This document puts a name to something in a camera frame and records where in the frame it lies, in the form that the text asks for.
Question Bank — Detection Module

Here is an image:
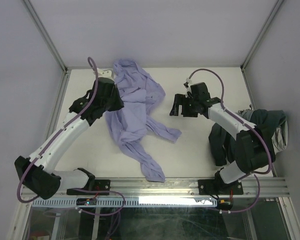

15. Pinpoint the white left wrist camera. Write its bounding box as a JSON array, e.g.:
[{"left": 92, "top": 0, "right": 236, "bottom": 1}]
[{"left": 92, "top": 68, "right": 114, "bottom": 82}]

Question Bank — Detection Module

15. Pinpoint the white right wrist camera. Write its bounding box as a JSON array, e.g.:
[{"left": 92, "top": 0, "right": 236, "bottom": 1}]
[{"left": 183, "top": 77, "right": 191, "bottom": 89}]

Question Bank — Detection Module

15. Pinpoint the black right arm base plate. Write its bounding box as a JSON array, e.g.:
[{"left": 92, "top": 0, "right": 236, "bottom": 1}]
[{"left": 197, "top": 178, "right": 244, "bottom": 196}]

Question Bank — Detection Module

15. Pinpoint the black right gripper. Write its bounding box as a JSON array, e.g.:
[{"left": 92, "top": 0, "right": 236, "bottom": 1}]
[{"left": 169, "top": 93, "right": 198, "bottom": 118}]

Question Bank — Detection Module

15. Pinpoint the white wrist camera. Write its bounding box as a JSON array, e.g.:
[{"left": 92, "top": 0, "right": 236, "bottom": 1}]
[
  {"left": 183, "top": 77, "right": 191, "bottom": 89},
  {"left": 92, "top": 68, "right": 114, "bottom": 82}
]

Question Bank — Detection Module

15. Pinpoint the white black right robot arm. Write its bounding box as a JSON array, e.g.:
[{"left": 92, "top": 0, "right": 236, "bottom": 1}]
[{"left": 169, "top": 82, "right": 275, "bottom": 194}]

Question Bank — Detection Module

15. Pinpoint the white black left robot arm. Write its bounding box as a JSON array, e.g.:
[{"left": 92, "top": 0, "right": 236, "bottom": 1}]
[{"left": 14, "top": 77, "right": 124, "bottom": 200}]

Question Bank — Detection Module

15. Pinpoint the white slotted cable duct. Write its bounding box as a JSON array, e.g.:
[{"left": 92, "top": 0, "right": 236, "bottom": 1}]
[{"left": 32, "top": 196, "right": 217, "bottom": 208}]

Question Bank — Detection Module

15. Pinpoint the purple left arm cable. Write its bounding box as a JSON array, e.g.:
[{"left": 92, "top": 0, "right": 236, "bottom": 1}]
[{"left": 16, "top": 56, "right": 127, "bottom": 216}]

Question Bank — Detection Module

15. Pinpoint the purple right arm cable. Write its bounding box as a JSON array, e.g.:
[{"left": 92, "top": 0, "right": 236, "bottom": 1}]
[{"left": 187, "top": 68, "right": 272, "bottom": 215}]

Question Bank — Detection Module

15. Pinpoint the aluminium left frame post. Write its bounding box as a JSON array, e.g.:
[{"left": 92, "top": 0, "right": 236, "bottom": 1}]
[{"left": 21, "top": 0, "right": 68, "bottom": 72}]

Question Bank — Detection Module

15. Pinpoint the lilac purple jacket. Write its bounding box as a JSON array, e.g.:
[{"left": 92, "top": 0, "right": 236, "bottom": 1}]
[{"left": 105, "top": 59, "right": 182, "bottom": 183}]

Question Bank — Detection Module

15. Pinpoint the dark green grey jacket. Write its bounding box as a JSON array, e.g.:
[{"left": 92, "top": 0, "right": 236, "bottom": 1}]
[{"left": 208, "top": 109, "right": 289, "bottom": 167}]

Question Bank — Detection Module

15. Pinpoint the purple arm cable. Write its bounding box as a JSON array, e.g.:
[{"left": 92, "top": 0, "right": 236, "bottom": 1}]
[
  {"left": 187, "top": 68, "right": 272, "bottom": 215},
  {"left": 16, "top": 56, "right": 127, "bottom": 216}
]

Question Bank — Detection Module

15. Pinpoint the aluminium frame post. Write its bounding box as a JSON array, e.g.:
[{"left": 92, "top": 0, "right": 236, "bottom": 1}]
[
  {"left": 240, "top": 0, "right": 285, "bottom": 72},
  {"left": 21, "top": 0, "right": 68, "bottom": 72}
]

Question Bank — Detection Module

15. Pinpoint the aluminium mounting rail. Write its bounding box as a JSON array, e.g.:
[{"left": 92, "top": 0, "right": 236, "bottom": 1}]
[{"left": 21, "top": 176, "right": 290, "bottom": 198}]

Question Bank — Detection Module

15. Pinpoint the aluminium right frame post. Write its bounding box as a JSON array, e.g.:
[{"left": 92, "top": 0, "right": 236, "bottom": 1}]
[{"left": 240, "top": 0, "right": 285, "bottom": 72}]

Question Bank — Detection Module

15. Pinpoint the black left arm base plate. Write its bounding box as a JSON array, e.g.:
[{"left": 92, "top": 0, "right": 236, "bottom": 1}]
[{"left": 66, "top": 179, "right": 111, "bottom": 196}]

